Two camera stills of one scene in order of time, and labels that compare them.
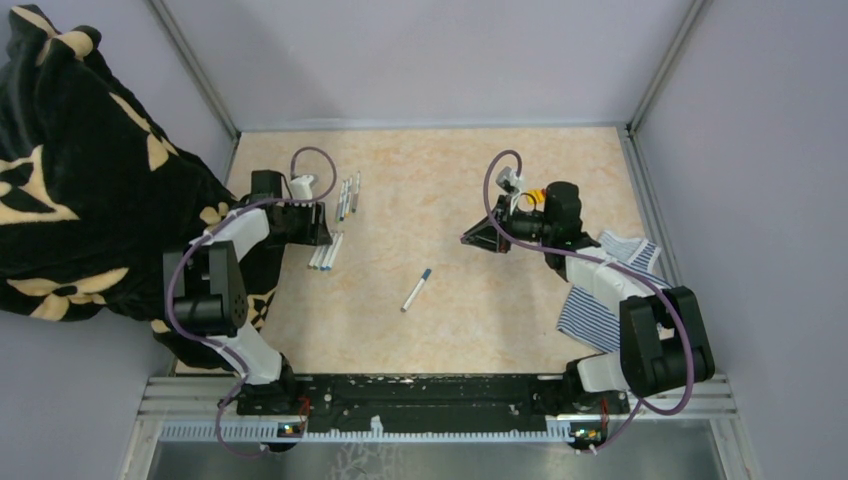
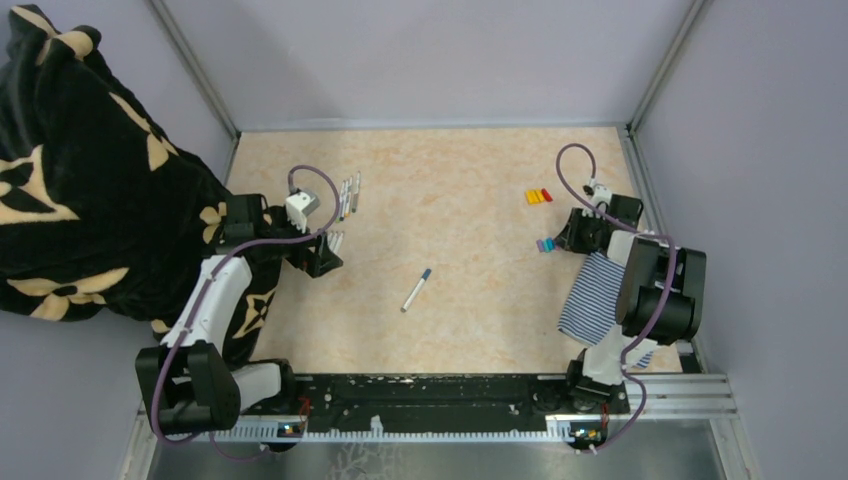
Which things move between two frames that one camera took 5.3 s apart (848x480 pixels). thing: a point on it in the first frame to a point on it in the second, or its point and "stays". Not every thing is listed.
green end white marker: x=341 y=218 stays
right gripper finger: x=485 y=236 to x=564 y=238
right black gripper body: x=530 y=226 to x=584 y=231
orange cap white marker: x=349 y=195 stays
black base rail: x=418 y=403 stays
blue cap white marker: x=415 y=291 stays
